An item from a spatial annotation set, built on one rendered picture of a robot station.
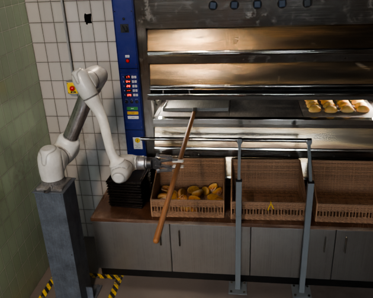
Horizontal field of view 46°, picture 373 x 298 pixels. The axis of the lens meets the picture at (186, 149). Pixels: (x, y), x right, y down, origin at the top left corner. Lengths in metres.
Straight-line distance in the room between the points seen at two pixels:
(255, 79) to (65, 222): 1.70
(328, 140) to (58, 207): 2.07
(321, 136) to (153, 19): 1.57
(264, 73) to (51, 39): 1.65
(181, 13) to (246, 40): 0.51
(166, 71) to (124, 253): 1.46
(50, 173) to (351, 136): 2.24
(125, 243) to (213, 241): 0.68
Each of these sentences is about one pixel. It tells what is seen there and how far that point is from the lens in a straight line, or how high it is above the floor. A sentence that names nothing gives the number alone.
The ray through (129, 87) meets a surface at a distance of 3.46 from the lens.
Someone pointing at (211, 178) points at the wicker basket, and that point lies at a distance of 3.60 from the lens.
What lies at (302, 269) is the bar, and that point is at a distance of 3.45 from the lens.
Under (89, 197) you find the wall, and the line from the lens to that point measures 4.02.
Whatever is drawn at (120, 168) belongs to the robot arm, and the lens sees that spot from 2.60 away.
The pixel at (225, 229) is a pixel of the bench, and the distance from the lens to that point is 3.28.
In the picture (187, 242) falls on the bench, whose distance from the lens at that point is 3.38.
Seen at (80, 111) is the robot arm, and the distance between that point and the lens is 2.93.
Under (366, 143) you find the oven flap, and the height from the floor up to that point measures 0.99.
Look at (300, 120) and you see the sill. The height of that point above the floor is 1.18.
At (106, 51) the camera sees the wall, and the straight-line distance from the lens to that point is 3.47.
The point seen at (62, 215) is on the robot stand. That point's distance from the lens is 3.06.
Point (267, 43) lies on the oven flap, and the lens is 3.29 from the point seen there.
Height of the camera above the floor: 2.39
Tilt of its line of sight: 24 degrees down
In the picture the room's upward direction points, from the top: 3 degrees counter-clockwise
